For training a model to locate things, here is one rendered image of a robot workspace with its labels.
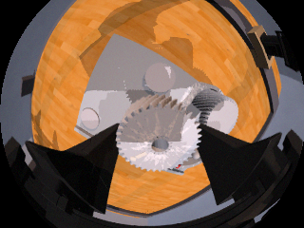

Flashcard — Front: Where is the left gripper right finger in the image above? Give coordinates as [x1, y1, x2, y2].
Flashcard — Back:
[197, 123, 282, 206]

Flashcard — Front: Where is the silver toothed gear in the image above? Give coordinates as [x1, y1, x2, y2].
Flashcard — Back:
[116, 94, 201, 172]

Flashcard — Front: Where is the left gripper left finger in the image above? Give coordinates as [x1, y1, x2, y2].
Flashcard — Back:
[25, 123, 119, 215]

